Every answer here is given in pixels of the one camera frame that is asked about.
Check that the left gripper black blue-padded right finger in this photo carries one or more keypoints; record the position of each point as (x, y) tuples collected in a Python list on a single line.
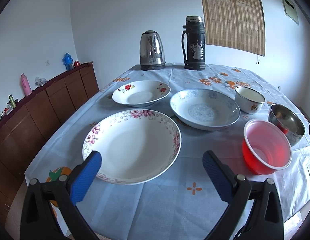
[(254, 209)]

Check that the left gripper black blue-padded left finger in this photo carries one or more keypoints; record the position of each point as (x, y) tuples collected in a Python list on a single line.
[(38, 220)]

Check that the red plastic bowl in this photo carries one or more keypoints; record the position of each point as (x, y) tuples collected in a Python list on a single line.
[(265, 148)]

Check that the white enamel bowl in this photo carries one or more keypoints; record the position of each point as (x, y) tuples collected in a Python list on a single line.
[(249, 100)]

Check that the large pink-floral white plate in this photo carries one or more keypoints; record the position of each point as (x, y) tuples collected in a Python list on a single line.
[(136, 146)]

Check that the blue patterned ceramic plate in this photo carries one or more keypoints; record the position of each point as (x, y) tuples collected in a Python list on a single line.
[(205, 109)]

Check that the red-flower white plate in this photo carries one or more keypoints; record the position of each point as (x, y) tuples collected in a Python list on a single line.
[(141, 93)]

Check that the brown wooden sideboard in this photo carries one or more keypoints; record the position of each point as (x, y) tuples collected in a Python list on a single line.
[(25, 130)]

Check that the clutter on sideboard end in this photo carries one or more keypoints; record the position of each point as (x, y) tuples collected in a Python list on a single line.
[(6, 111)]

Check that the green gold canister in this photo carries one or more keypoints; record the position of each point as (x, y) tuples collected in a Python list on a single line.
[(12, 101)]

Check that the pink thermos bottle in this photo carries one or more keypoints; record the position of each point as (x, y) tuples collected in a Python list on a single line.
[(25, 85)]

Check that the crumpled plastic bag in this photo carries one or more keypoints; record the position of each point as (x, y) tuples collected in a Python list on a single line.
[(40, 81)]

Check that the white persimmon print tablecloth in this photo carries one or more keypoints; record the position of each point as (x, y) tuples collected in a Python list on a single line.
[(182, 203)]

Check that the small red object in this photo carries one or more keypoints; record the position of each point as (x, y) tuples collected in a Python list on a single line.
[(76, 63)]

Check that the blue thermos bottle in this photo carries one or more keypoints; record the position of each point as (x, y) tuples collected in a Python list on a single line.
[(68, 61)]

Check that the black thermos flask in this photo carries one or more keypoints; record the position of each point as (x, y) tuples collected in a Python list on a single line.
[(193, 43)]

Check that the stainless steel electric kettle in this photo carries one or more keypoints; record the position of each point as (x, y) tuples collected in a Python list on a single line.
[(151, 51)]

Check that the bamboo window blind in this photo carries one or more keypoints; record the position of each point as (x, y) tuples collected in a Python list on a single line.
[(237, 24)]

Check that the wall electrical panel box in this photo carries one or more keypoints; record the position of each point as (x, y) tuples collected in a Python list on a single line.
[(290, 10)]

